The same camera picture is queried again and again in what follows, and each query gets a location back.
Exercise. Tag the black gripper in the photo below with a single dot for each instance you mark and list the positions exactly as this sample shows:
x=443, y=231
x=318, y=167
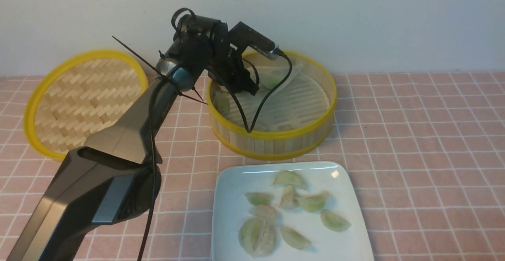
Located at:
x=225, y=63

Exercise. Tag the green dumpling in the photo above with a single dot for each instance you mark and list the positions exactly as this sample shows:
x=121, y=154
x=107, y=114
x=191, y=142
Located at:
x=269, y=81

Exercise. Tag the bamboo steamer basket yellow rim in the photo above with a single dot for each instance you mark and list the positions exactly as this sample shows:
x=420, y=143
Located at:
x=293, y=121

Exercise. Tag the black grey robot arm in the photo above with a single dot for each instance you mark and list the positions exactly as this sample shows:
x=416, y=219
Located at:
x=114, y=176

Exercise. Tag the green dumpling plate top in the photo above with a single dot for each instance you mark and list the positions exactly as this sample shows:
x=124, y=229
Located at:
x=289, y=178

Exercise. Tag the green dumpling plate left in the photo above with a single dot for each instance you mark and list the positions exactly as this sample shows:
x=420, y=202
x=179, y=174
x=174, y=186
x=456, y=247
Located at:
x=259, y=198

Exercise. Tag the pale dumpling plate centre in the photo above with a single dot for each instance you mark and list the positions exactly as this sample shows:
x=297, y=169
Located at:
x=288, y=199

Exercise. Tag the pale dumpling plate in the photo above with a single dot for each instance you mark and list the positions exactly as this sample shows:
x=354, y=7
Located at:
x=264, y=212
x=288, y=199

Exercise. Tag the pale dumpling plate middle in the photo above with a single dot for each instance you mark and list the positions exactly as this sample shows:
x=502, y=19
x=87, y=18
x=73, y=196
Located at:
x=264, y=212

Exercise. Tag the white square plate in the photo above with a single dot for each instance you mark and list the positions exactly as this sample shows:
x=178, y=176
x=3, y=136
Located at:
x=231, y=211

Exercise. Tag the green dumpling plate right centre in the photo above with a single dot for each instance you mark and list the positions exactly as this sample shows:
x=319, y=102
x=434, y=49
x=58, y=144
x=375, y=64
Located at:
x=313, y=203

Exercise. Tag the large green dumpling plate bottom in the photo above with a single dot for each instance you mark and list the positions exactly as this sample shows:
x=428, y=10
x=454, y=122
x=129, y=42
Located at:
x=251, y=234

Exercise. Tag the green dumpling plate far right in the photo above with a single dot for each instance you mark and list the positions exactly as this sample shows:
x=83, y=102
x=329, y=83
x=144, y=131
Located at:
x=333, y=221

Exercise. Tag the green dumpling plate bottom right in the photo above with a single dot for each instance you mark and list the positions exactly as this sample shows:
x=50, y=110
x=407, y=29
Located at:
x=294, y=239

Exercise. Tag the black zip tie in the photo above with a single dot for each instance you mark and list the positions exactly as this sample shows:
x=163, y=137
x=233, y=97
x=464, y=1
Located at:
x=161, y=76

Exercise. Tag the pale dumpling beside large one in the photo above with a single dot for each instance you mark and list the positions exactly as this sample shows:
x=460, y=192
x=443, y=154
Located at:
x=266, y=240

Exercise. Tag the bamboo steamer lid yellow rim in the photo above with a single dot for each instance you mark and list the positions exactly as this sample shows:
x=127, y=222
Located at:
x=81, y=96

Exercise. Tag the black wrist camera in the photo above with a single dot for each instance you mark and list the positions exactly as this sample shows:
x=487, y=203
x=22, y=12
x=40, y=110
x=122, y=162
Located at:
x=242, y=36

